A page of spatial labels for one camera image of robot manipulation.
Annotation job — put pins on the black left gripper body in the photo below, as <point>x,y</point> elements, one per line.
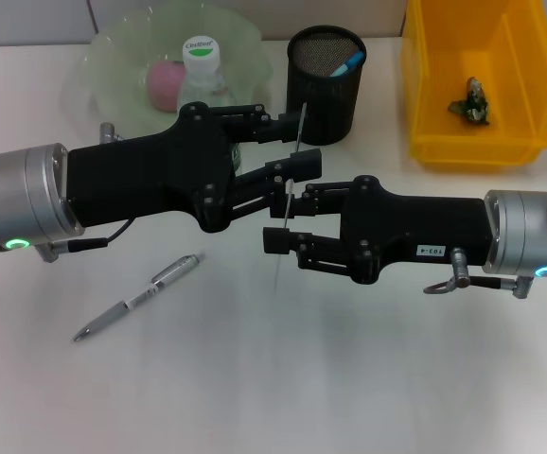
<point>150,179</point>

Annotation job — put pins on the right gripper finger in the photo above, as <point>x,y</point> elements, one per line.
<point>321,253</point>
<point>321,198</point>

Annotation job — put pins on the black mesh pen holder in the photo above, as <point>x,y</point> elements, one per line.
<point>330,104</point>

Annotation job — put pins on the translucent green fruit plate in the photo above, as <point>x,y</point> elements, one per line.
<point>112,61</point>

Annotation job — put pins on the green label water bottle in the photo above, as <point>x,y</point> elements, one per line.
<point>201,52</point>

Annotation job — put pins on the blue plastic scissors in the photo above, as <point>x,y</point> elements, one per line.
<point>349,64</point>

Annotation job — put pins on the green plastic wrapper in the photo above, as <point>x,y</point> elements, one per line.
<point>474,106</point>

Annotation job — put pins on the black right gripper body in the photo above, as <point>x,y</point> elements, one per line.
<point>411,227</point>

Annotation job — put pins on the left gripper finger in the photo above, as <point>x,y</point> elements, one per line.
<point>264,189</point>
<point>259,125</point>

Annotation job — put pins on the pink toy peach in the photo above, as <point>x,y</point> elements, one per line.
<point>162,85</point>

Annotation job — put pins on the silver ballpoint pen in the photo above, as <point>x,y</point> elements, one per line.
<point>112,312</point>

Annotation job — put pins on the yellow plastic storage bin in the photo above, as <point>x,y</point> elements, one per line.
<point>444,142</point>

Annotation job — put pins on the transparent plastic ruler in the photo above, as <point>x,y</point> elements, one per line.
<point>289,188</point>

